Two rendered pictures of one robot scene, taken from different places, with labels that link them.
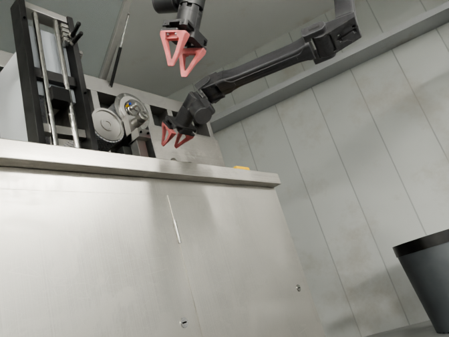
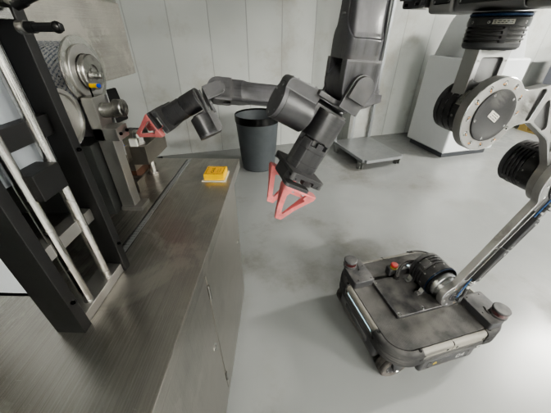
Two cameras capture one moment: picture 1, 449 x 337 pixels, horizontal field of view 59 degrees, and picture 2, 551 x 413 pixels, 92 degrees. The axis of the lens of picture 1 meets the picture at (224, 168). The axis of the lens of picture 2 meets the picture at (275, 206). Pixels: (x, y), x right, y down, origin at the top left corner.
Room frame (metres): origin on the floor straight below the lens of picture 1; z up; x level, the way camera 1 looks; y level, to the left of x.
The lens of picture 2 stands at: (0.42, 0.28, 1.33)
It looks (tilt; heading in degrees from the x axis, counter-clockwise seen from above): 33 degrees down; 325
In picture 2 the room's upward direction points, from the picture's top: straight up
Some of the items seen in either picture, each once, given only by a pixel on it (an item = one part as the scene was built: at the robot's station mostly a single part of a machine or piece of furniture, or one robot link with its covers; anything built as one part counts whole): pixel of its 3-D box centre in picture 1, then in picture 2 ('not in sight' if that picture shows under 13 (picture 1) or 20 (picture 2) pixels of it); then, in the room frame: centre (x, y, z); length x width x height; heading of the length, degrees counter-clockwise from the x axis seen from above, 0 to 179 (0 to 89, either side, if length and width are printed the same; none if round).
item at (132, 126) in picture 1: (143, 155); (120, 157); (1.20, 0.24, 1.05); 0.06 x 0.05 x 0.31; 54
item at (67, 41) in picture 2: (132, 111); (84, 72); (1.25, 0.25, 1.25); 0.15 x 0.01 x 0.15; 144
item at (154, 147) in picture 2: not in sight; (98, 146); (1.49, 0.28, 1.00); 0.40 x 0.16 x 0.06; 54
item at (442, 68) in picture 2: not in sight; (468, 84); (2.00, -3.64, 0.78); 0.79 x 0.67 x 1.56; 70
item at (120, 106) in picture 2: (142, 116); (120, 107); (1.18, 0.21, 1.18); 0.04 x 0.02 x 0.04; 144
